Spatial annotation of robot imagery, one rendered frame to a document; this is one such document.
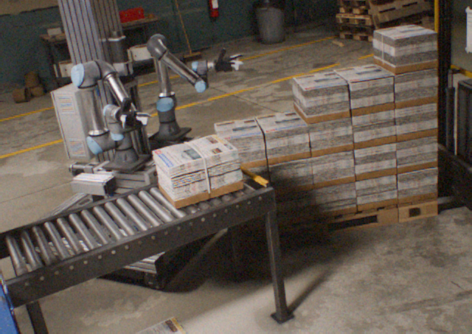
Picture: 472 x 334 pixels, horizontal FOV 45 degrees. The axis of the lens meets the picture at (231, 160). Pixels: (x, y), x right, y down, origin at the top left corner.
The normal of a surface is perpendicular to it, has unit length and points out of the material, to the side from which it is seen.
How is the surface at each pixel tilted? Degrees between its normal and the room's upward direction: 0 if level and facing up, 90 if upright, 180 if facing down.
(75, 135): 90
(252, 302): 0
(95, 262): 90
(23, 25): 90
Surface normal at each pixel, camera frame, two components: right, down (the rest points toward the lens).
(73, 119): -0.45, 0.39
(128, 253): 0.47, 0.27
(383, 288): -0.13, -0.92
